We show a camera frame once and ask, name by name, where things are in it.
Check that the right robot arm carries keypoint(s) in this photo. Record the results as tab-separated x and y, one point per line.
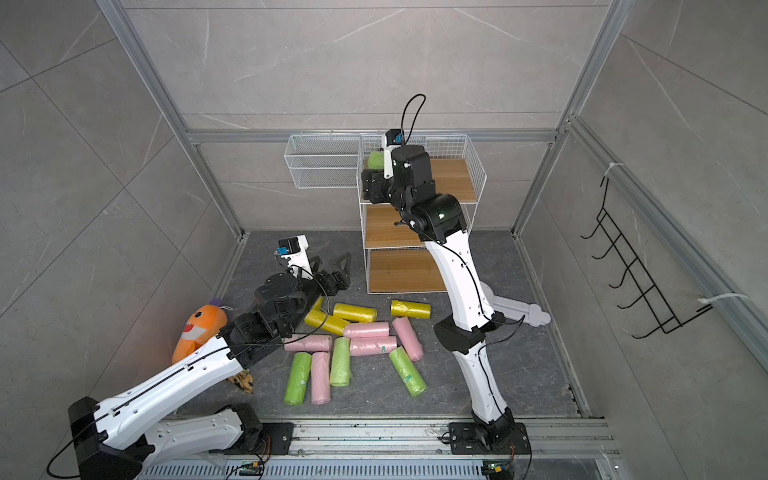
456	288

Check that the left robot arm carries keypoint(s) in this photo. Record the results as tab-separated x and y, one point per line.
119	437

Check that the yellow roll horizontal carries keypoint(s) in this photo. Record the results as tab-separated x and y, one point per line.
408	309
355	313

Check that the yellow roll diagonal centre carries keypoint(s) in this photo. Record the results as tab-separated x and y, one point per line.
326	322

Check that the white wire three-tier shelf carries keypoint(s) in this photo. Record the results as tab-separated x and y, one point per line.
396	260

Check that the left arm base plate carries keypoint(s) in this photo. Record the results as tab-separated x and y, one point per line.
272	438

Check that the white round paddle object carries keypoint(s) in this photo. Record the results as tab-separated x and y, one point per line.
532	314

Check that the green roll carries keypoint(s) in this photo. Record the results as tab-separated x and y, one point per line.
340	374
298	378
375	160

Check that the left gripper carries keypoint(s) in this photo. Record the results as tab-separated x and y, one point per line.
336	282

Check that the pink roll right diagonal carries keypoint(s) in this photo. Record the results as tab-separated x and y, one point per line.
408	338

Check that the white wire wall basket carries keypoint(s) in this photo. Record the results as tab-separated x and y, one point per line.
322	161

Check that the pink roll bottom upright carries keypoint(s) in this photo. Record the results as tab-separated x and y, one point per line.
320	378

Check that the brown patterned flat item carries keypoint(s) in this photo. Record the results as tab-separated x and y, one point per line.
243	380

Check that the green roll diagonal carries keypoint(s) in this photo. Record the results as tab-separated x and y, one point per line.
407	372

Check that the orange carrot plush toy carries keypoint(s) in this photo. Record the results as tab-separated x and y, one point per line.
202	325

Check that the pink roll lower centre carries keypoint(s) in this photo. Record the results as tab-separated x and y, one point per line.
372	346

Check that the pink roll left horizontal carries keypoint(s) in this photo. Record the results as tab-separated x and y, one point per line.
308	343

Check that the pink roll upper centre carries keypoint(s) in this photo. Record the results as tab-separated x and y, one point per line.
366	330

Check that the black wire wall hook rack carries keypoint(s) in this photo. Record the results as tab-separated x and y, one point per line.
635	271

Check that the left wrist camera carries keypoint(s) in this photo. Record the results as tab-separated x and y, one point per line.
293	250

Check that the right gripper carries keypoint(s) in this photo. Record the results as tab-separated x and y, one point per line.
375	185

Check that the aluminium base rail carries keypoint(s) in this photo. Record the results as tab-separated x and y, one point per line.
430	438

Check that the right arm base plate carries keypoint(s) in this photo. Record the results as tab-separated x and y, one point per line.
468	438

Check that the yellow roll middle horizontal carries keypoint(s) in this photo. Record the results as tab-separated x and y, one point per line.
355	313

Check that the yellow roll right horizontal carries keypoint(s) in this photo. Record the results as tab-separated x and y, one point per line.
408	309

